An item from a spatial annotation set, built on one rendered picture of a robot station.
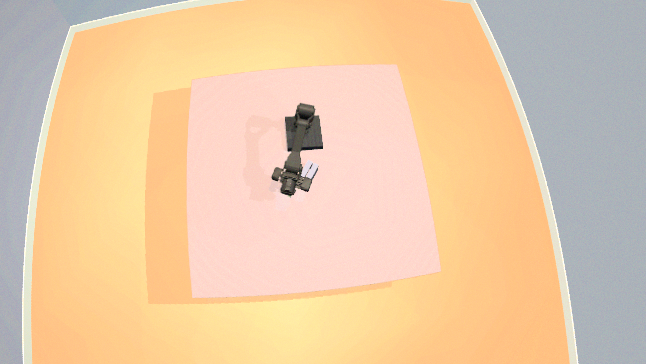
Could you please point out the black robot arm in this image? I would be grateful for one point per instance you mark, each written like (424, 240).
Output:
(303, 120)

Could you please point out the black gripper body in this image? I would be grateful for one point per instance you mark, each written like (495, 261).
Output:
(304, 184)

